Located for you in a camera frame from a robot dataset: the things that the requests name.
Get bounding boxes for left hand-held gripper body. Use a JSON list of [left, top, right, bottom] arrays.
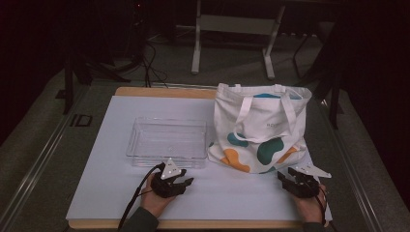
[[150, 157, 188, 199]]

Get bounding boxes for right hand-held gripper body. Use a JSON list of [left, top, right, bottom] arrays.
[[284, 162, 333, 198]]

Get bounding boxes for clear plastic container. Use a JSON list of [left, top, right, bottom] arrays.
[[125, 116, 209, 169]]

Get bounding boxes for white tote bag coloured blobs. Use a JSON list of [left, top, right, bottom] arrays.
[[207, 82, 313, 175]]

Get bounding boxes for person's right hand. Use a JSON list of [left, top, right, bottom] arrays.
[[291, 188, 328, 224]]

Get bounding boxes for person's left hand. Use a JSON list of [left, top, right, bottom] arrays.
[[140, 173, 177, 218]]

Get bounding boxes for black tripod stand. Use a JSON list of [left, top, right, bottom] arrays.
[[62, 0, 149, 115], [278, 18, 344, 131]]

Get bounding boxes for right hand-held gripper black cable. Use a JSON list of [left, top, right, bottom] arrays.
[[312, 183, 337, 232]]

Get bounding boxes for hand-held gripper black cable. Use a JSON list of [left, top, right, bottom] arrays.
[[312, 183, 337, 232], [117, 162, 166, 231]]

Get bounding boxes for left hand-held gripper black cable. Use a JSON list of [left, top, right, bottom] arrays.
[[117, 162, 166, 231]]

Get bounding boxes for metal floor rail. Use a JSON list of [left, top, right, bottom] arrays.
[[317, 100, 385, 232], [0, 85, 93, 232]]

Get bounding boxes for black floor cable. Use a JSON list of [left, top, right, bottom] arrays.
[[141, 42, 169, 89]]

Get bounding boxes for white desk frame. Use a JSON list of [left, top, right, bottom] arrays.
[[190, 0, 287, 81]]

